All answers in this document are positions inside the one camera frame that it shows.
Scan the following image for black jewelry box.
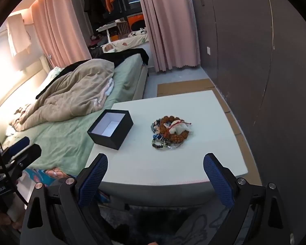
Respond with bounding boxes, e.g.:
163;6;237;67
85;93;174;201
87;109;134;150

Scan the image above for white hanging towel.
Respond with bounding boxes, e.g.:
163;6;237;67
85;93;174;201
6;13;32;58

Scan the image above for dark bead bracelet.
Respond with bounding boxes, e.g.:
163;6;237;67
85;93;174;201
151;137;169;150

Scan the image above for wide pink curtain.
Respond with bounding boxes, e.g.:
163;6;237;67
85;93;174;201
135;0;201;72

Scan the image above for flat cardboard sheet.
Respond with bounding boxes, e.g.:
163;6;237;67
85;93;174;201
157;79;261;179

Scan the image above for black cable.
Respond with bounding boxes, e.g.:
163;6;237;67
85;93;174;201
0;121;28;206

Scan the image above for small white table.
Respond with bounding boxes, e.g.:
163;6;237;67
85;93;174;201
96;20;126;42

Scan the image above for orange storage box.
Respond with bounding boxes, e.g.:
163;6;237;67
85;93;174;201
127;14;144;28

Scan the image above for cream printed bedding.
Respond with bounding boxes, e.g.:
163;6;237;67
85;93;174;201
102;29;150;53

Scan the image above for pale patterned pillow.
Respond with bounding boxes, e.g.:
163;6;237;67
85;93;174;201
44;66;64;82

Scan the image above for brown bead bracelet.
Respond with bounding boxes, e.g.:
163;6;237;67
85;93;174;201
160;116;190;143

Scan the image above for person's left hand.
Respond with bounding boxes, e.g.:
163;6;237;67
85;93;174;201
0;204;23;235

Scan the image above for blue bead bracelet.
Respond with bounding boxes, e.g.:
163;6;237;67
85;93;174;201
150;119;166;139

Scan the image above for light crumpled cloth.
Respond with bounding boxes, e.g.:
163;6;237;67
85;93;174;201
8;105;37;133

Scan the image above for beige blanket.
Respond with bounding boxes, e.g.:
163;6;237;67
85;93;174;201
10;59;115;132

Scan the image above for colourful printed cloth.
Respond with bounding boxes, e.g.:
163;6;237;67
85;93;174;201
23;167;110;202

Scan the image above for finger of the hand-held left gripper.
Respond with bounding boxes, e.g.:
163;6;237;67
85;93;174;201
1;136;30;159
2;144;42;174

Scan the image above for narrow pink curtain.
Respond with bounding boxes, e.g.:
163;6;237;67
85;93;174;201
31;0;92;68

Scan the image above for bed with green sheet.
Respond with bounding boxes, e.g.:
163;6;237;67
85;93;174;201
0;48;150;182

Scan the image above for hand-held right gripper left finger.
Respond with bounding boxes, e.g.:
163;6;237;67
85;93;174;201
20;153;110;245

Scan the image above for dark hanging clothes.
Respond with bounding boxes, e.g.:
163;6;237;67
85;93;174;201
82;0;106;22

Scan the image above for black garment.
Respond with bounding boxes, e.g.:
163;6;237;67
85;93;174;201
36;47;150;100

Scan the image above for red string bracelet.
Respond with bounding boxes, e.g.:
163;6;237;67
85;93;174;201
164;121;192;131

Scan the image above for clear bead bracelet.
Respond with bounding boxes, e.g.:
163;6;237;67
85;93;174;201
166;140;183;150

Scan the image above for dark rug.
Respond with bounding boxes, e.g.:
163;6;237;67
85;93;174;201
97;204;235;245

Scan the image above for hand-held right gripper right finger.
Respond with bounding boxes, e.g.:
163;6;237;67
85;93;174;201
203;153;292;245

